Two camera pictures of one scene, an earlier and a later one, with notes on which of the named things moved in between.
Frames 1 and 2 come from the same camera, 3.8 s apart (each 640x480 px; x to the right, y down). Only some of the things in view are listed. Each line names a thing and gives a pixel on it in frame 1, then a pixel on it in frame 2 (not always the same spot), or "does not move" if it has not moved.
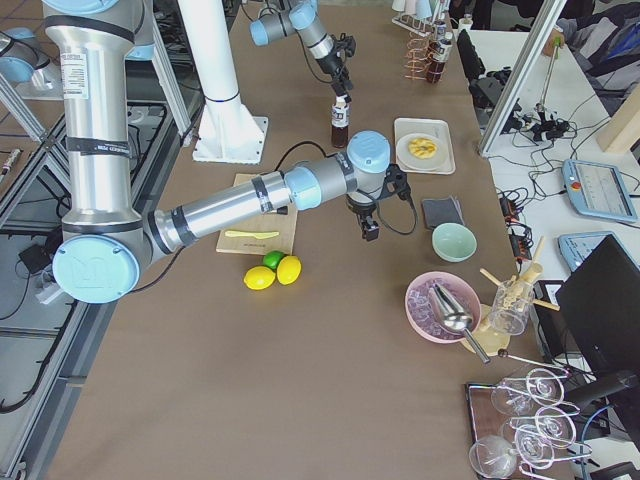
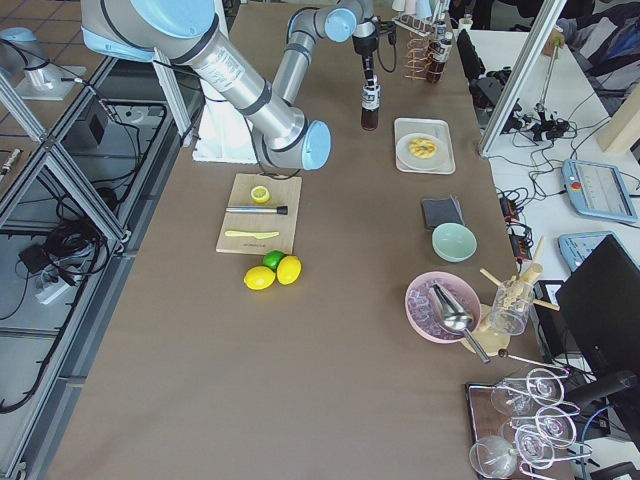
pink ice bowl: x=420 y=315 does not move
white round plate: x=420 y=151 does not move
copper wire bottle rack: x=424 y=60 does not move
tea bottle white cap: x=340 y=112 → x=370 y=105
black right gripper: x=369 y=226 → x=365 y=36
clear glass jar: x=511 y=306 does not move
